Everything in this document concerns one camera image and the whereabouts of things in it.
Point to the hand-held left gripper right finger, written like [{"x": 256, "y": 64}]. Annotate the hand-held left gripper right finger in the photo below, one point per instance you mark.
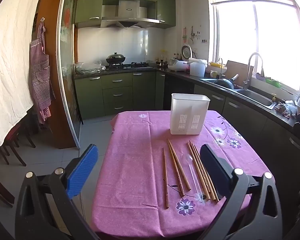
[{"x": 215, "y": 170}]

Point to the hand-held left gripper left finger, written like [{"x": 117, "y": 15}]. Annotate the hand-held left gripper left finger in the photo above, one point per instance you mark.
[{"x": 82, "y": 170}]

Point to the wooden chopstick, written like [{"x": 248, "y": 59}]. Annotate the wooden chopstick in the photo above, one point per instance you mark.
[
  {"x": 180, "y": 166},
  {"x": 166, "y": 180},
  {"x": 203, "y": 180},
  {"x": 176, "y": 168},
  {"x": 200, "y": 180},
  {"x": 207, "y": 180}
]

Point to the clear plastic spoon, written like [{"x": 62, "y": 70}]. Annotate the clear plastic spoon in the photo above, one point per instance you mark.
[{"x": 190, "y": 158}]

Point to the white plastic utensil holder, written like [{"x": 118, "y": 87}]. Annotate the white plastic utensil holder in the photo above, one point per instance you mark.
[{"x": 187, "y": 110}]

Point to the crumpled patterned rag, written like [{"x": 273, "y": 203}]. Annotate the crumpled patterned rag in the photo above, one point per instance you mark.
[{"x": 285, "y": 110}]

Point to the purple floral tablecloth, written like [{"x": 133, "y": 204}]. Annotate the purple floral tablecloth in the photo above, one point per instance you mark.
[{"x": 130, "y": 167}]

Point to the small yellow-knob tap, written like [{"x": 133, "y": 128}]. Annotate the small yellow-knob tap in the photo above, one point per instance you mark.
[{"x": 273, "y": 97}]

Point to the dark sink base cabinet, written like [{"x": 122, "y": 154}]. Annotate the dark sink base cabinet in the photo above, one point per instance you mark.
[{"x": 252, "y": 120}]

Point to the steel double sink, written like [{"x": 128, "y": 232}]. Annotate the steel double sink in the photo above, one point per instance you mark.
[{"x": 257, "y": 97}]

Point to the green plastic container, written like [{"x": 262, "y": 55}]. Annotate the green plastic container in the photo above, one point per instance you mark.
[{"x": 273, "y": 82}]

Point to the dark wooden chair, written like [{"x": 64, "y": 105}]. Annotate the dark wooden chair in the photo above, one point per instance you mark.
[{"x": 12, "y": 140}]

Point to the green stove base cabinet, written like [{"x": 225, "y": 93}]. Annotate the green stove base cabinet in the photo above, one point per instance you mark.
[{"x": 117, "y": 92}]

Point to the tall steel faucet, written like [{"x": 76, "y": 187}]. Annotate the tall steel faucet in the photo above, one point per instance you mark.
[{"x": 247, "y": 67}]

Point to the wooden cutting board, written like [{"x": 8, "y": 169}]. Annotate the wooden cutting board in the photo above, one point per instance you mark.
[{"x": 240, "y": 70}]

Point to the white mug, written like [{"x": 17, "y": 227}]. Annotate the white mug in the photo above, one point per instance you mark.
[{"x": 213, "y": 74}]

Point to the checkered apron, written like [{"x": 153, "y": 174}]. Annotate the checkered apron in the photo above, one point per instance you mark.
[{"x": 40, "y": 80}]

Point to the black granite countertop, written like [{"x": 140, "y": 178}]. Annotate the black granite countertop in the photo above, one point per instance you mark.
[{"x": 180, "y": 74}]

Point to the kitchen window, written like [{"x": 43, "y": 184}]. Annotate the kitchen window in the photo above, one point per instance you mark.
[{"x": 265, "y": 42}]

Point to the white plastic bucket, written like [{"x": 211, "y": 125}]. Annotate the white plastic bucket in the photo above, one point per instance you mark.
[{"x": 197, "y": 68}]

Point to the clear plastic bag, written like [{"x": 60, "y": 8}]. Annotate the clear plastic bag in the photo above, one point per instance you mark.
[{"x": 90, "y": 67}]

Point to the yellow plastic box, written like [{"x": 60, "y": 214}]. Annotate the yellow plastic box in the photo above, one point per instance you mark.
[{"x": 216, "y": 65}]

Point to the thin steel tap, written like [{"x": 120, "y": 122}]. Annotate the thin steel tap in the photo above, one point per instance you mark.
[{"x": 221, "y": 62}]

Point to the white rice cooker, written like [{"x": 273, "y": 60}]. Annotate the white rice cooker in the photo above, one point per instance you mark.
[{"x": 177, "y": 65}]

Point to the black lidded wok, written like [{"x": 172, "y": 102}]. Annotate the black lidded wok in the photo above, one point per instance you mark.
[{"x": 115, "y": 58}]

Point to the frosted glass sliding door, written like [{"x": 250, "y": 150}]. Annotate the frosted glass sliding door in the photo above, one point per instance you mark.
[{"x": 67, "y": 55}]

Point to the black gas stove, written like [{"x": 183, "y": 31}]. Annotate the black gas stove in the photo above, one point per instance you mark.
[{"x": 137, "y": 65}]

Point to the cluster of condiment bottles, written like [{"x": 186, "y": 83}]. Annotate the cluster of condiment bottles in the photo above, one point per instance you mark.
[{"x": 162, "y": 61}]

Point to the white hanging sheet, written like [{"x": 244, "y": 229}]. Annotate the white hanging sheet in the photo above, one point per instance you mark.
[{"x": 10, "y": 55}]

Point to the pink hanging ornament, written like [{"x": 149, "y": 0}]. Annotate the pink hanging ornament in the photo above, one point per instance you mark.
[{"x": 184, "y": 35}]

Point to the steel range hood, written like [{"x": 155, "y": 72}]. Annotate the steel range hood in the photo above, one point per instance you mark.
[{"x": 128, "y": 7}]

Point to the row of small wall hooks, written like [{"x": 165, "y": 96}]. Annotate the row of small wall hooks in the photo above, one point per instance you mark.
[{"x": 201, "y": 40}]

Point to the green wall cabinets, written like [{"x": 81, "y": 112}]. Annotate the green wall cabinets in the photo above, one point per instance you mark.
[{"x": 90, "y": 5}]

